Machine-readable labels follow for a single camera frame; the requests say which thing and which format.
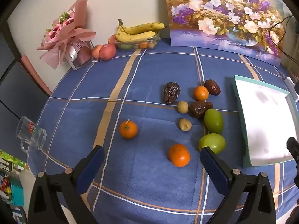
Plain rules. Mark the large wrinkled brown date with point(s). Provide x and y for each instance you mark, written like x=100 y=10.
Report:
x=171 y=92

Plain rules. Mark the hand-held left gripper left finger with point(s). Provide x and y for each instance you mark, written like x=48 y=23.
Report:
x=93 y=165

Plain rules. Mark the orange mandarin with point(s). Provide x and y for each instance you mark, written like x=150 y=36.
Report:
x=179 y=155
x=201 y=92

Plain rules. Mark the beige longan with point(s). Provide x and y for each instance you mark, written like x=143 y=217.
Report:
x=185 y=124
x=182 y=106

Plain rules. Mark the pink flower bouquet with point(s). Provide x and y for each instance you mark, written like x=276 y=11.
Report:
x=63 y=39

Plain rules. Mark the green jujube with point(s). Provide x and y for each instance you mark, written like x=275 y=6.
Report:
x=213 y=120
x=213 y=142

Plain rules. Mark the green printed box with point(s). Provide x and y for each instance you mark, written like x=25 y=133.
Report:
x=11 y=161

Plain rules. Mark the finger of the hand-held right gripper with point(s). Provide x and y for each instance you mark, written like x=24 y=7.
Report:
x=293 y=148

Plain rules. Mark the orange peach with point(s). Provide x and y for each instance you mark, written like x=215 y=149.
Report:
x=96 y=51

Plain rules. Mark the white tray with teal rim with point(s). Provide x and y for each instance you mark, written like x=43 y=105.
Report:
x=264 y=121

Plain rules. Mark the small orange in container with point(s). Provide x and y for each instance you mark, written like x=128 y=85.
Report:
x=144 y=44

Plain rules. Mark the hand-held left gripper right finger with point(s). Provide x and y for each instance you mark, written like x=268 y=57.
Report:
x=211 y=165

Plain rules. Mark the red apple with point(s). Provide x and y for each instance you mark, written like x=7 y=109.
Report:
x=108 y=52

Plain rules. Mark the glass mug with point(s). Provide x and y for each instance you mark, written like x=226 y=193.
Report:
x=30 y=134

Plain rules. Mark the small red peach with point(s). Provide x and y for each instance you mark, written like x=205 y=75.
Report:
x=112 y=39

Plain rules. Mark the flower painting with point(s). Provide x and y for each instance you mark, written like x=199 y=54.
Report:
x=222 y=16

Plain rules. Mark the teal box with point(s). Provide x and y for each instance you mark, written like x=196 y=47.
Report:
x=16 y=189

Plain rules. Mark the clear plastic fruit container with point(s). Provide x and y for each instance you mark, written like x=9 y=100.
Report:
x=137 y=45

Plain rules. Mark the blue plaid tablecloth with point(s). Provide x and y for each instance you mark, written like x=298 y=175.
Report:
x=151 y=191

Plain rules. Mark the orange with stem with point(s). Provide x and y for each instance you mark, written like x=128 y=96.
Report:
x=128 y=129

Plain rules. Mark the reddish brown date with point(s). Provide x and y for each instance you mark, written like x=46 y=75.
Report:
x=212 y=86

